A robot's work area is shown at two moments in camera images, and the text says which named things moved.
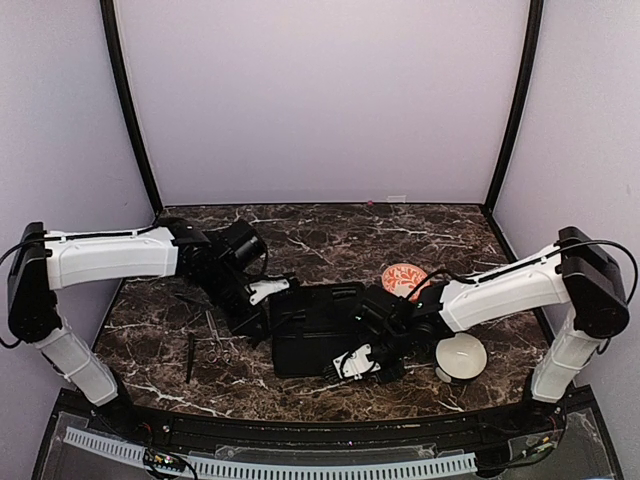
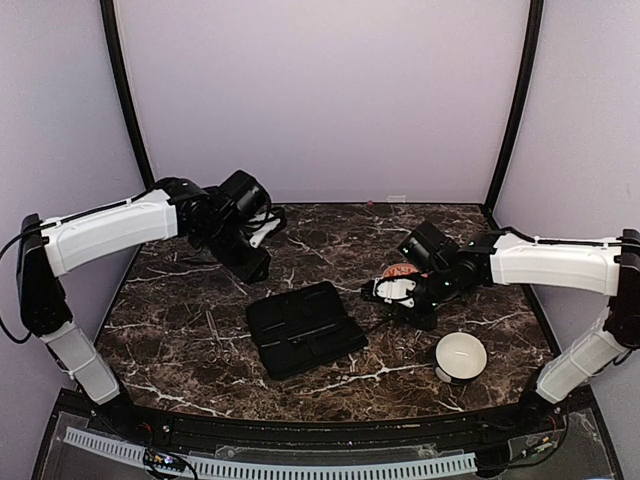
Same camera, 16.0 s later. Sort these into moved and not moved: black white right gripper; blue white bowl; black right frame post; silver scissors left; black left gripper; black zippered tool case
Moved: black white right gripper; black zippered tool case; black left gripper
Not moved: blue white bowl; silver scissors left; black right frame post
